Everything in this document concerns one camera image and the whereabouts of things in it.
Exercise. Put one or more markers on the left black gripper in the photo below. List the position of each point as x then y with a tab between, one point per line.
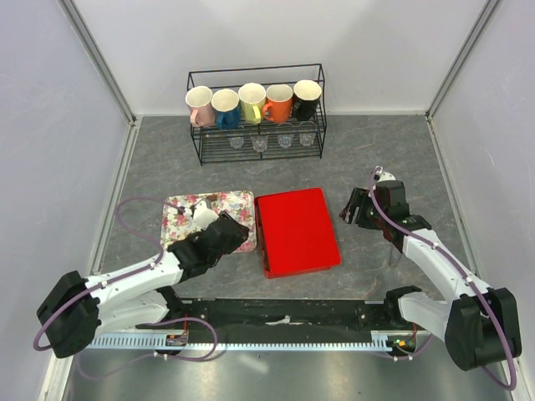
240	236

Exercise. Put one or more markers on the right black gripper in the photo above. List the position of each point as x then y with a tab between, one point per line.
358	198

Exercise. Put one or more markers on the floral serving tray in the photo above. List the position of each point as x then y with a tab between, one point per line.
237	203

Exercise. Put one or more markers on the red box lid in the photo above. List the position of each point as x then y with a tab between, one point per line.
299	229

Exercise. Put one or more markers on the pink-tipped metal tongs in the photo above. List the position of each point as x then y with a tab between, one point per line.
394	258

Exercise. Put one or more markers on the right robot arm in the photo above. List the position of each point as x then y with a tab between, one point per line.
477	323

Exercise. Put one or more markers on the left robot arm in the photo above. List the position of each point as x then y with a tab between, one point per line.
78	309

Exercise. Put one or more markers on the clear glass cup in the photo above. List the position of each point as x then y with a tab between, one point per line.
306	139
236	142
285	141
260	143

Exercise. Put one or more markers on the black and red mug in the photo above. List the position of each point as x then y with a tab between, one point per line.
306	95

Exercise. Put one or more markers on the orange mug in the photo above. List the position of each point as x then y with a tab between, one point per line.
278	104

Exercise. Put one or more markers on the blue mug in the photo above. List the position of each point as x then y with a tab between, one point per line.
226	104

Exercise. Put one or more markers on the pink mug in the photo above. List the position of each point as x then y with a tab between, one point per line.
198	101

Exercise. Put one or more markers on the yellow-green mug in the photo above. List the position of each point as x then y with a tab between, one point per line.
252	99

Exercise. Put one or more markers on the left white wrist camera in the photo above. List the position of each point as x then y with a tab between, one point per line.
200	215

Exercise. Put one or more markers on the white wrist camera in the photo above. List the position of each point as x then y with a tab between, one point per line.
200	215
383	175

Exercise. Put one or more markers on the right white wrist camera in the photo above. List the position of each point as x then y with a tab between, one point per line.
383	175

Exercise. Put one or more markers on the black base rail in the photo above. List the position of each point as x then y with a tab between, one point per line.
292	321

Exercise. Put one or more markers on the black wire mug rack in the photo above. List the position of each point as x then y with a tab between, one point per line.
212	144

